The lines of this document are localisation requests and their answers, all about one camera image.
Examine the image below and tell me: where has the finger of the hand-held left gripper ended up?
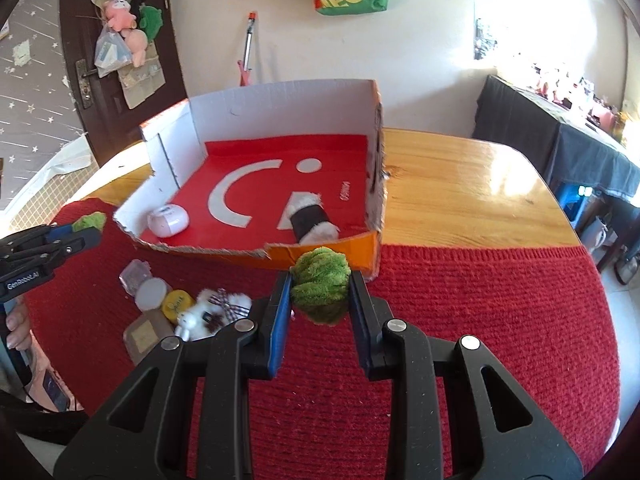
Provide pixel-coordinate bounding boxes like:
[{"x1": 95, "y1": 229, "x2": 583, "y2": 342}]
[
  {"x1": 10, "y1": 223, "x2": 76, "y2": 248},
  {"x1": 30, "y1": 231, "x2": 101, "y2": 268}
]

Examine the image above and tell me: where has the yellow round cap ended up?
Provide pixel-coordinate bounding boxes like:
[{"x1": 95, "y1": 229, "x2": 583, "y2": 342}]
[{"x1": 163, "y1": 290, "x2": 197, "y2": 323}]

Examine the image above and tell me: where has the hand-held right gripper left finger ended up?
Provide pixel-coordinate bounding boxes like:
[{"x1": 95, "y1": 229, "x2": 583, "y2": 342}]
[{"x1": 52, "y1": 272, "x2": 296, "y2": 480}]

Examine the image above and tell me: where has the dark brown door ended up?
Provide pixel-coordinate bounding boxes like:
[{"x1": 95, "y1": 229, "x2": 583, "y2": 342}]
[{"x1": 60, "y1": 0, "x2": 188, "y2": 168}]

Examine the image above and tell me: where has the green plush ball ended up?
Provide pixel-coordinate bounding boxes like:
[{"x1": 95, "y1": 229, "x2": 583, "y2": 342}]
[
  {"x1": 290, "y1": 246, "x2": 352, "y2": 326},
  {"x1": 71, "y1": 211, "x2": 107, "y2": 233}
]

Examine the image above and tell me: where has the red knitted mat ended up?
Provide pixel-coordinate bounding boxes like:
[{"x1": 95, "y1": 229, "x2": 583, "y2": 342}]
[{"x1": 25, "y1": 197, "x2": 623, "y2": 480}]

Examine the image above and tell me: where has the white and pink round device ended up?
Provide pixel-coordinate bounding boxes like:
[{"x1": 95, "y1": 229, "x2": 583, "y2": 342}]
[{"x1": 147, "y1": 203, "x2": 191, "y2": 238}]

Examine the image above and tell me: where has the black phone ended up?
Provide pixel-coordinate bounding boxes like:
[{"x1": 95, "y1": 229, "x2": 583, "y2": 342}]
[{"x1": 41, "y1": 367, "x2": 72, "y2": 412}]

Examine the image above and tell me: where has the dark cloth covered table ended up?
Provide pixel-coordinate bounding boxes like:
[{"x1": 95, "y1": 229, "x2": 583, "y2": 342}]
[{"x1": 472, "y1": 74, "x2": 640, "y2": 211}]

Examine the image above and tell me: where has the green plush toy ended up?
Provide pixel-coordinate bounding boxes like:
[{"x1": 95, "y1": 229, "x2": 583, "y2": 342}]
[{"x1": 137, "y1": 5, "x2": 164, "y2": 43}]

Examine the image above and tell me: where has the person's left hand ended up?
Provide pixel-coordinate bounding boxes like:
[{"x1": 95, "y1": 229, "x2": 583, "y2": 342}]
[{"x1": 4, "y1": 297, "x2": 33, "y2": 351}]

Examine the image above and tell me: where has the white round jar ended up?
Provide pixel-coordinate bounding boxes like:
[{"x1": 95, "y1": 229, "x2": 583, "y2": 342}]
[{"x1": 136, "y1": 278, "x2": 170, "y2": 312}]

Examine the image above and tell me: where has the white cloth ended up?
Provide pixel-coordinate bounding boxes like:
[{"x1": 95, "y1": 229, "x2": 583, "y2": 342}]
[{"x1": 37, "y1": 132, "x2": 98, "y2": 181}]

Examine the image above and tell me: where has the red and white cardboard box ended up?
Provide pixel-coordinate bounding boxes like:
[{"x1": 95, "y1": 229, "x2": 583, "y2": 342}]
[{"x1": 112, "y1": 78, "x2": 388, "y2": 282}]

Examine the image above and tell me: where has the white plush bear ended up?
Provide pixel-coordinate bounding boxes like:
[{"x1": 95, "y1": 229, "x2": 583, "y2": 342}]
[{"x1": 173, "y1": 287, "x2": 252, "y2": 343}]

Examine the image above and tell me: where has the grey square case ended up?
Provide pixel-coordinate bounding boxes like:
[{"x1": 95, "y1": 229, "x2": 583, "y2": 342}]
[{"x1": 122, "y1": 308, "x2": 176, "y2": 365}]

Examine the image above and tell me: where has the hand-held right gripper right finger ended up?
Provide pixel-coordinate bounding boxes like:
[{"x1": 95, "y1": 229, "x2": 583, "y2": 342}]
[{"x1": 348, "y1": 270, "x2": 586, "y2": 480}]

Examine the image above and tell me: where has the black and white plush roll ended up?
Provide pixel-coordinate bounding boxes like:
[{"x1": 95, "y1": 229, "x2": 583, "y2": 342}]
[{"x1": 277, "y1": 191, "x2": 341, "y2": 246}]

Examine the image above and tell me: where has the metal door handle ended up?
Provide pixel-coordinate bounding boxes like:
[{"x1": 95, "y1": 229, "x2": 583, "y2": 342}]
[{"x1": 75, "y1": 59, "x2": 101, "y2": 109}]

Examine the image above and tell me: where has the beige hanging organizer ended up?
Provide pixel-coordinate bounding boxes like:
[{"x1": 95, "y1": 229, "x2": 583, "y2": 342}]
[{"x1": 115, "y1": 52, "x2": 167, "y2": 110}]

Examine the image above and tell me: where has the small clear plastic case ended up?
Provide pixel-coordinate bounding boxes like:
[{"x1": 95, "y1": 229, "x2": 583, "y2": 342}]
[{"x1": 118, "y1": 259, "x2": 152, "y2": 295}]

